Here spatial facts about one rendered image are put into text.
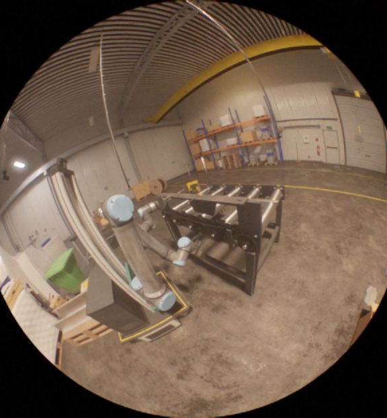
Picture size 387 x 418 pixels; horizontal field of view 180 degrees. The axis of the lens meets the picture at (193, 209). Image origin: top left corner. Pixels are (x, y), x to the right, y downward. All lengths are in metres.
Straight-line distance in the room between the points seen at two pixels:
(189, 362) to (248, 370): 0.57
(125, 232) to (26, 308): 2.76
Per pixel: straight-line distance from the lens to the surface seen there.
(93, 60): 6.12
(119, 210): 0.53
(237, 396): 1.60
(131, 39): 8.01
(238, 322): 1.50
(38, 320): 3.10
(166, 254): 0.93
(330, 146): 9.87
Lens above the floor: 1.47
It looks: 23 degrees down
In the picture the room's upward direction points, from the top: 18 degrees counter-clockwise
